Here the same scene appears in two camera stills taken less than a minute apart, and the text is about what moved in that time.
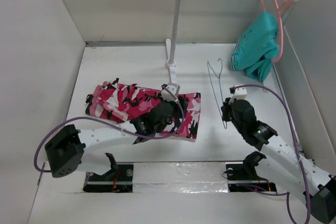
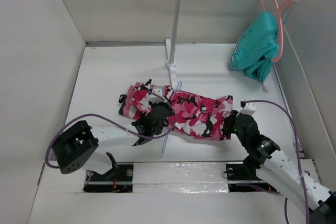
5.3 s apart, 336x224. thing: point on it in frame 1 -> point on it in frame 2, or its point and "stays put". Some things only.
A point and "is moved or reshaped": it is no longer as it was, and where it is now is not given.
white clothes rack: x=171 y=63 stays put
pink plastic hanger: x=280 y=11 stays put
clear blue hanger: x=219 y=76 -> x=167 y=135
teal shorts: x=257 y=46 stays put
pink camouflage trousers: x=121 y=103 is moved or reshaped
